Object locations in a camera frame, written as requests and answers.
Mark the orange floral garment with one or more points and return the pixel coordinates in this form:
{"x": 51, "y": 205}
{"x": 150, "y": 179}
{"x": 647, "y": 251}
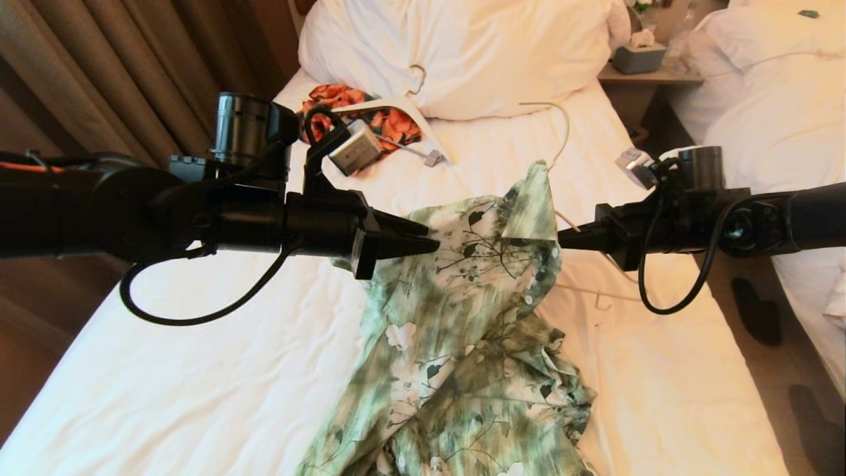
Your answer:
{"x": 330, "y": 99}

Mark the small green card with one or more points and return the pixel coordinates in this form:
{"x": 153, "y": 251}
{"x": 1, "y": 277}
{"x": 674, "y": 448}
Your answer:
{"x": 807, "y": 14}

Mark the grey tissue box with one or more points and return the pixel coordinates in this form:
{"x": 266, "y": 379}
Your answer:
{"x": 638, "y": 59}

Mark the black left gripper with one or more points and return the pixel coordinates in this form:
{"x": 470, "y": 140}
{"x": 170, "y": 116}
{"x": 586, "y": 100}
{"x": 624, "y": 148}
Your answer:
{"x": 324, "y": 225}

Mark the green floral short-sleeve shirt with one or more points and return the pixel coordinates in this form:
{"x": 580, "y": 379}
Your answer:
{"x": 462, "y": 344}

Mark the wooden nightstand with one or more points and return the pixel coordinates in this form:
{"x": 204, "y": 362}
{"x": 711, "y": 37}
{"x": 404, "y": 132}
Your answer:
{"x": 634, "y": 89}

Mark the small potted plant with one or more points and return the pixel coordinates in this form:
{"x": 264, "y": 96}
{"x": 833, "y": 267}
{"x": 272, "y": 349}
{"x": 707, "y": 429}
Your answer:
{"x": 638, "y": 13}

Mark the black slipper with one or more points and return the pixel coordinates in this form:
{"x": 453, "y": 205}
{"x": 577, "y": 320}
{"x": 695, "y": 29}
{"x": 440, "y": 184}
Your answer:
{"x": 757, "y": 311}

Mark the brown curtain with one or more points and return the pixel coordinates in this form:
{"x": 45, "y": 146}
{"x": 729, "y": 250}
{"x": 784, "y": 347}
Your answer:
{"x": 99, "y": 53}

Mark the white hanger with metal hook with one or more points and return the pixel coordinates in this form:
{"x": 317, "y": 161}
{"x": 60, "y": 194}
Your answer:
{"x": 416, "y": 112}

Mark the white duvet bed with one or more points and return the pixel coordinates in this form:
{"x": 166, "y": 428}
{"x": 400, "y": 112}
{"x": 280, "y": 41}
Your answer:
{"x": 780, "y": 99}

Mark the white sheeted bed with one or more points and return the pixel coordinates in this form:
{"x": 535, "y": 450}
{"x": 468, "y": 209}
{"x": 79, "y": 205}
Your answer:
{"x": 165, "y": 383}

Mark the clear plastic bag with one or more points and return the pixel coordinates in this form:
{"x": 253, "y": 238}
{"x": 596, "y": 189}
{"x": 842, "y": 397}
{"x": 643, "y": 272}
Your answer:
{"x": 681, "y": 46}

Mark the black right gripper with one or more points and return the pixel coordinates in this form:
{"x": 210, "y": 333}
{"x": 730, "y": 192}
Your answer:
{"x": 638, "y": 228}

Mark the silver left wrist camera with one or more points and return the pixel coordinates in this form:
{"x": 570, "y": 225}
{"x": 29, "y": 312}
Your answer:
{"x": 355, "y": 149}

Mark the white pillow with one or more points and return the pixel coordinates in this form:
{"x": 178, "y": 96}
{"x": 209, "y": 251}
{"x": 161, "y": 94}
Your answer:
{"x": 476, "y": 53}

